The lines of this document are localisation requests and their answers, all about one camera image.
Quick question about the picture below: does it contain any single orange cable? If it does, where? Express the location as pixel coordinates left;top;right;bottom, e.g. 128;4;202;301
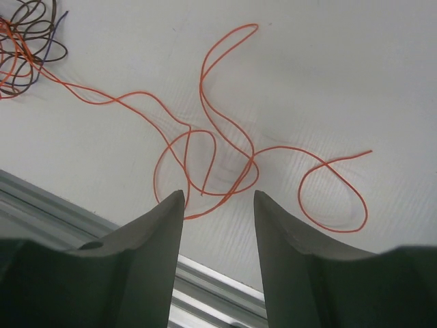
33;23;373;234

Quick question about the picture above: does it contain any thin brown cable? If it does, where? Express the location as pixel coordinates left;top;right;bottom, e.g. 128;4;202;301
0;0;69;96

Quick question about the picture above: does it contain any aluminium mounting rail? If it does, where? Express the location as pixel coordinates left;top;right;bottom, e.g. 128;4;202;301
1;172;267;327

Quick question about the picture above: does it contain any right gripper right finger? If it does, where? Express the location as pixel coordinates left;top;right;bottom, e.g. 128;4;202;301
253;191;436;327

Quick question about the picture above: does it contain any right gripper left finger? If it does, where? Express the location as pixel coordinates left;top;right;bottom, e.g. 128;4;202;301
1;191;185;327

